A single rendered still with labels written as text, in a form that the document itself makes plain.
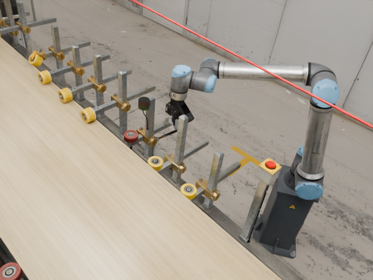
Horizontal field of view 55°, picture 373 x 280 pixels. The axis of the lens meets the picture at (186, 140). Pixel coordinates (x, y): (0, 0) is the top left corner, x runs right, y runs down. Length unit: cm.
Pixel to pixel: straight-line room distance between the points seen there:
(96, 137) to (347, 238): 204
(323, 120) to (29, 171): 144
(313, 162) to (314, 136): 17
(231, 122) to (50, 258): 259
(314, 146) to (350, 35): 229
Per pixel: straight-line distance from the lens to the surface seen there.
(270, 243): 276
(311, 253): 289
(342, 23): 409
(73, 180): 183
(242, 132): 366
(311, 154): 198
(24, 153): 202
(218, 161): 171
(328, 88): 175
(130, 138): 202
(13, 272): 159
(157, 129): 217
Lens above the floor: 223
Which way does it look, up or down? 40 degrees down
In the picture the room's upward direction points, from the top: 8 degrees clockwise
